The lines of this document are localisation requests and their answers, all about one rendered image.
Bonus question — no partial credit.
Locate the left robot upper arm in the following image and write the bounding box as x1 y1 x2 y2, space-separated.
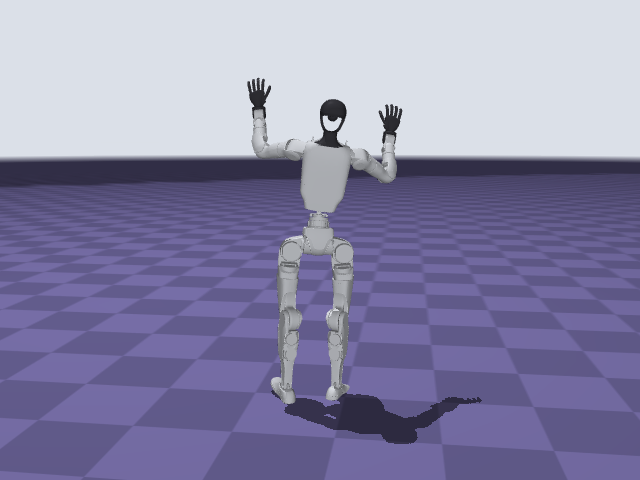
254 139 307 161

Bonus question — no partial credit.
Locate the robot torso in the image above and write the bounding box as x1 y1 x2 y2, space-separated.
300 136 351 256

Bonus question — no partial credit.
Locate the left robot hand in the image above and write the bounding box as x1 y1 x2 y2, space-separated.
247 78 271 119

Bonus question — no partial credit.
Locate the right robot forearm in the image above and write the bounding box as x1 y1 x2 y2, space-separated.
381 134 397 179

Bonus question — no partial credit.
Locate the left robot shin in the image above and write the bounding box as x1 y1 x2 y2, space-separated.
278 310 299 389

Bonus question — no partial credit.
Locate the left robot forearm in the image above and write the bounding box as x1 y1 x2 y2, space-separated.
252 109 267 152

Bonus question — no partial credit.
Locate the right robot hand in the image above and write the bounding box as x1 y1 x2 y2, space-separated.
379 104 402 144

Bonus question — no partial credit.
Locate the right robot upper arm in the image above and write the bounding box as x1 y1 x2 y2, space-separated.
350 148 396 184

